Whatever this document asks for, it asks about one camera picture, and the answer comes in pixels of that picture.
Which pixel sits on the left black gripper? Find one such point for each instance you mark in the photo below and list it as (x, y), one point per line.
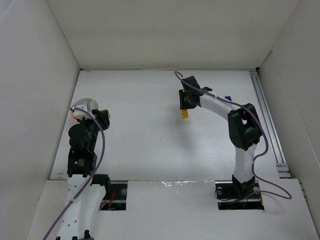
(100, 118)

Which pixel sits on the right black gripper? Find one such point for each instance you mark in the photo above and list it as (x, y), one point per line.
(182, 100)

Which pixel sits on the yellow lego brick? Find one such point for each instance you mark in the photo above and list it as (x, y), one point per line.
(185, 113)

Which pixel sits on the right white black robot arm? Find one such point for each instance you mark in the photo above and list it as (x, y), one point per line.
(243, 129)

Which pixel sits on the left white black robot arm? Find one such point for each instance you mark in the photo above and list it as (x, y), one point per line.
(85, 188)

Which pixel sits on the white round divided container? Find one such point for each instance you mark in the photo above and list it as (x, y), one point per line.
(87, 104)

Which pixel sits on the purple lego brick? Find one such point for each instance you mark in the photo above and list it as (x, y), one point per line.
(228, 98)

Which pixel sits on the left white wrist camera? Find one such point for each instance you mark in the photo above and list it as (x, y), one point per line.
(80, 111)

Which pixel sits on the right aluminium rail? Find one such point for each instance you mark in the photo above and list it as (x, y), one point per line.
(273, 139)

